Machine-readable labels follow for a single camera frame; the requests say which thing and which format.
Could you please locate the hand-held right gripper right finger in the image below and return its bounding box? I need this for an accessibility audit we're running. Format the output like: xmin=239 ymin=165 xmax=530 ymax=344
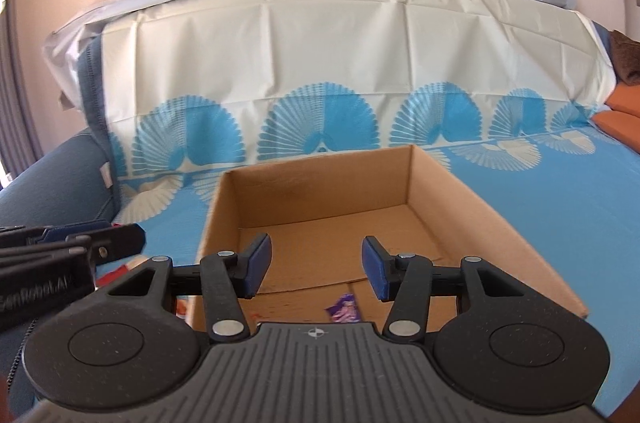
xmin=361 ymin=235 xmax=531 ymax=338

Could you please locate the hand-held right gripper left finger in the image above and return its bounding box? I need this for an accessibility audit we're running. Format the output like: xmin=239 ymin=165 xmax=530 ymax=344
xmin=107 ymin=234 xmax=273 ymax=344

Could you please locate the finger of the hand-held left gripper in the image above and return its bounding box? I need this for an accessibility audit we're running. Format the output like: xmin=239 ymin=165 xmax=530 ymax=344
xmin=0 ymin=224 xmax=146 ymax=275
xmin=0 ymin=219 xmax=115 ymax=249

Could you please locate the brown cardboard box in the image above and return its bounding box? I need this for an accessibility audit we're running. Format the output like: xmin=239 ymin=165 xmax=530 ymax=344
xmin=186 ymin=144 xmax=588 ymax=334

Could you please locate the red snack packet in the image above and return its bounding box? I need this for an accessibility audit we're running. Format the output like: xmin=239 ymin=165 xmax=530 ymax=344
xmin=95 ymin=259 xmax=151 ymax=289

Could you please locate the purple snack packet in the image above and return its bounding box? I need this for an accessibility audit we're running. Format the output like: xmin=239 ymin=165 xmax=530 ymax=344
xmin=325 ymin=293 xmax=362 ymax=324

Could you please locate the grey curtain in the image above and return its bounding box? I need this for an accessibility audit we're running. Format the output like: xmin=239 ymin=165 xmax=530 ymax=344
xmin=0 ymin=0 xmax=40 ymax=184

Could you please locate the blue fan-print cloth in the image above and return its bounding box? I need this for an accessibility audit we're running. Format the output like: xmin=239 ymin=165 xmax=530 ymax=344
xmin=75 ymin=0 xmax=640 ymax=419

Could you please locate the orange cushion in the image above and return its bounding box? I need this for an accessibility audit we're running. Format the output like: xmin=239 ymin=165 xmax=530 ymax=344
xmin=590 ymin=110 xmax=640 ymax=154
xmin=604 ymin=82 xmax=640 ymax=120

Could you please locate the brown cushion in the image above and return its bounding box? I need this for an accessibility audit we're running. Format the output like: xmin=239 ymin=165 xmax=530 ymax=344
xmin=609 ymin=30 xmax=640 ymax=86

